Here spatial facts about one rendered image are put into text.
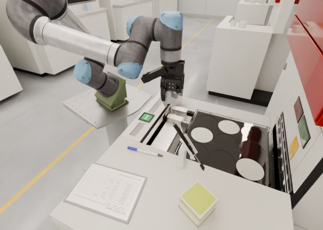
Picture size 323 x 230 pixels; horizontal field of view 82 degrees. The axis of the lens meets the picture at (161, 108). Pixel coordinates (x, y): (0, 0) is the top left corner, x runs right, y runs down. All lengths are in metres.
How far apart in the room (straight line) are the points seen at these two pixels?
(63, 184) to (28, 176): 0.36
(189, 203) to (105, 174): 0.29
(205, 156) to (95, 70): 0.71
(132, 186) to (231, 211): 0.30
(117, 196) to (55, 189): 1.38
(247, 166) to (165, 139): 0.36
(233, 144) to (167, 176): 0.37
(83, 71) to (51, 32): 0.38
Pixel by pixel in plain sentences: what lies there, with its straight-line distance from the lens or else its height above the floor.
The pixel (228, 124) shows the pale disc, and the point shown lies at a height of 0.90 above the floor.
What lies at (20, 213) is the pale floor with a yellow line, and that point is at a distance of 1.99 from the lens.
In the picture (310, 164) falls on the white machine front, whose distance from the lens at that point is 0.66.
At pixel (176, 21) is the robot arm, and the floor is 1.39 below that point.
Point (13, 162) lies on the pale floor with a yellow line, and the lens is 2.40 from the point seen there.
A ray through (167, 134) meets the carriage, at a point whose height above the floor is 0.88.
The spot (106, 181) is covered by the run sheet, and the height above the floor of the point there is 0.97.
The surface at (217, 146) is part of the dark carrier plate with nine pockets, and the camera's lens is 0.86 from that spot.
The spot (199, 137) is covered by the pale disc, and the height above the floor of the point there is 0.90.
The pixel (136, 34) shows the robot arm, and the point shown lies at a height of 1.35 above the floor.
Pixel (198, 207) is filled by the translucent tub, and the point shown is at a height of 1.03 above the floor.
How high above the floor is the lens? 1.51
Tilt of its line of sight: 36 degrees down
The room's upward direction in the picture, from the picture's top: straight up
